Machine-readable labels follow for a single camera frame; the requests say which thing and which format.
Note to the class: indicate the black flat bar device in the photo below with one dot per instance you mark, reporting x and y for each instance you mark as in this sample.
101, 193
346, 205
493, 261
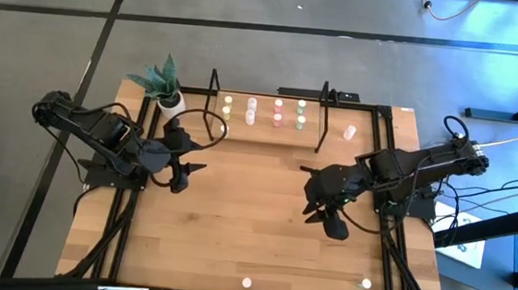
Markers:
305, 93

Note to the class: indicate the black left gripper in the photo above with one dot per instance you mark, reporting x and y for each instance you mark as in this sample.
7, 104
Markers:
177, 141

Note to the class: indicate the black desk frame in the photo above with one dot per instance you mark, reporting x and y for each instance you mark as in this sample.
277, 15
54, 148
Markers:
489, 226

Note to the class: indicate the white box blue print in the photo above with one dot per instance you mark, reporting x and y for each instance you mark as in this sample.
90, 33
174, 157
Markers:
463, 251

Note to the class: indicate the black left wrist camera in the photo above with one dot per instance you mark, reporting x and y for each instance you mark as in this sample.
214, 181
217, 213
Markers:
179, 180

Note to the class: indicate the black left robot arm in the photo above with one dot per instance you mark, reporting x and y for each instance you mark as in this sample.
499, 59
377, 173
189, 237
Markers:
102, 132

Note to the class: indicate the green succulent plant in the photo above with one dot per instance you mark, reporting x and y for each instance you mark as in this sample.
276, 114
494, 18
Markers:
160, 79

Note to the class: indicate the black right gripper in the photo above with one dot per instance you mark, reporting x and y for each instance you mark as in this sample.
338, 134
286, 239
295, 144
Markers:
337, 183

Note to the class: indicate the pink medicine bottle white cap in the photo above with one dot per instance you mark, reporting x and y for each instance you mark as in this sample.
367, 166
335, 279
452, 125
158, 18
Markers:
277, 118
246, 282
278, 103

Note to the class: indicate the clear white medicine bottle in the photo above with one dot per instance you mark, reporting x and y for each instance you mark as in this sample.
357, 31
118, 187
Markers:
252, 103
250, 117
349, 132

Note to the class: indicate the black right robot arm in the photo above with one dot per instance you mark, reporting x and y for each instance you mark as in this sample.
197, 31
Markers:
424, 169

